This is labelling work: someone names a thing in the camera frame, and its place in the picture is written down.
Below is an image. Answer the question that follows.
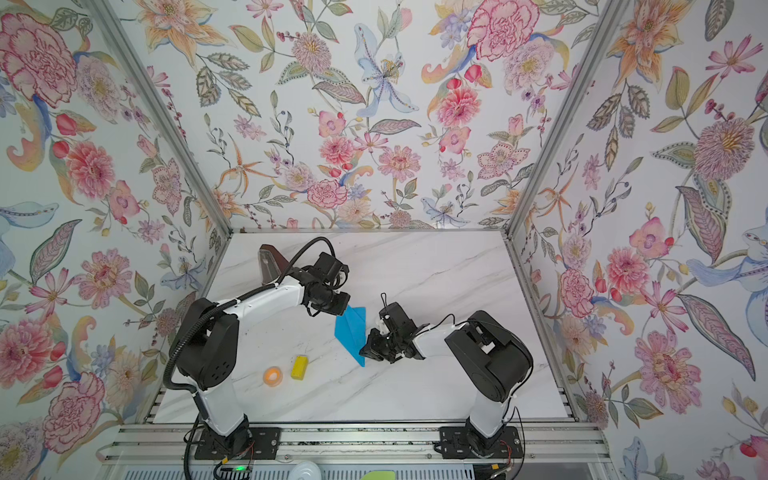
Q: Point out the blue square paper sheet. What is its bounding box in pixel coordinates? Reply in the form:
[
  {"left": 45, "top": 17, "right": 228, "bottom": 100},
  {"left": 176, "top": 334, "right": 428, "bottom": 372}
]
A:
[{"left": 334, "top": 307, "right": 367, "bottom": 367}]

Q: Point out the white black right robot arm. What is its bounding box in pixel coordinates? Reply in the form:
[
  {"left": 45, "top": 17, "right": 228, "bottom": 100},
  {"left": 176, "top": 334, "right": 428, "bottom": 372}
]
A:
[{"left": 359, "top": 303, "right": 534, "bottom": 441}]

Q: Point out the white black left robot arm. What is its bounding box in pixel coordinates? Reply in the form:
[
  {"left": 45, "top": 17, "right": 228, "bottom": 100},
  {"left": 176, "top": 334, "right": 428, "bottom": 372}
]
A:
[{"left": 163, "top": 252, "right": 350, "bottom": 437}]

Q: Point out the brown wooden metronome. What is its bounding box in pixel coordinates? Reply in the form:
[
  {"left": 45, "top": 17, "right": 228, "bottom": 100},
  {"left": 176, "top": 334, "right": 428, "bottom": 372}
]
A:
[{"left": 258, "top": 244, "right": 289, "bottom": 285}]

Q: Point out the yellow cylinder block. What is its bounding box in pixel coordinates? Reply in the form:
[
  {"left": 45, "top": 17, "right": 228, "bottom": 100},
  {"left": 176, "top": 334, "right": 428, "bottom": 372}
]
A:
[{"left": 290, "top": 355, "right": 309, "bottom": 381}]

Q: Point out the orange tape roll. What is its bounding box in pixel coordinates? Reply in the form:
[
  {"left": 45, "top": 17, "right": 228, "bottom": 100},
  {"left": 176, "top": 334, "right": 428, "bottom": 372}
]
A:
[{"left": 263, "top": 366, "right": 283, "bottom": 388}]

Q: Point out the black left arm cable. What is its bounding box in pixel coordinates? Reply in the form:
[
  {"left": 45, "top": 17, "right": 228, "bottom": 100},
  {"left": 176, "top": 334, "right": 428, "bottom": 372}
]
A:
[{"left": 277, "top": 236, "right": 337, "bottom": 286}]

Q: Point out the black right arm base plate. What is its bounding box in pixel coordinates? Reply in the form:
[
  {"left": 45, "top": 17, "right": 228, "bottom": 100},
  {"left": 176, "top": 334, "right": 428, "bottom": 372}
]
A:
[{"left": 433, "top": 424, "right": 524, "bottom": 460}]

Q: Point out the green object below rail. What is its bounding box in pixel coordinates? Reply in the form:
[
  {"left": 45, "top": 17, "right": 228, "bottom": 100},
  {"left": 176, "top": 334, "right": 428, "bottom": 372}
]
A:
[{"left": 361, "top": 470, "right": 397, "bottom": 480}]

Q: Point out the white round object below rail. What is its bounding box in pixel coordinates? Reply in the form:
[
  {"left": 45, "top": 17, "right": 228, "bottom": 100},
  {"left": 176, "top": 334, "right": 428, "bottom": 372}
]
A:
[{"left": 288, "top": 461, "right": 323, "bottom": 480}]

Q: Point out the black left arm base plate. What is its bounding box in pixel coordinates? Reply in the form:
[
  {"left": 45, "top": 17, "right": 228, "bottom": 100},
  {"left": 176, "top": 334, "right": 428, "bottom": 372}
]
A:
[{"left": 194, "top": 426, "right": 282, "bottom": 461}]

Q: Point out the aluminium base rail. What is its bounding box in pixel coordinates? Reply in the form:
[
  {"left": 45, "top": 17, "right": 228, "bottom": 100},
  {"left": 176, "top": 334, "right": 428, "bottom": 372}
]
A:
[{"left": 97, "top": 421, "right": 611, "bottom": 465}]

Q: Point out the aluminium frame corner post left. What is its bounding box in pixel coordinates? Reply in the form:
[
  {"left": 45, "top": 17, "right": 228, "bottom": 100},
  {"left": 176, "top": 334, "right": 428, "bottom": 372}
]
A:
[{"left": 83, "top": 0, "right": 233, "bottom": 241}]

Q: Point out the aluminium frame corner post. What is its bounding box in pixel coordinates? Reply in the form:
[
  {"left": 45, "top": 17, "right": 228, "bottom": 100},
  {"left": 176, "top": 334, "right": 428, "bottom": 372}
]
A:
[
  {"left": 83, "top": 0, "right": 233, "bottom": 241},
  {"left": 505, "top": 0, "right": 627, "bottom": 240}
]

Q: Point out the aluminium frame corner post right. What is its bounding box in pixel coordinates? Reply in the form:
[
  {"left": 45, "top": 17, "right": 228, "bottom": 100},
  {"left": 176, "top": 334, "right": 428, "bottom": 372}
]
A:
[{"left": 505, "top": 0, "right": 627, "bottom": 240}]

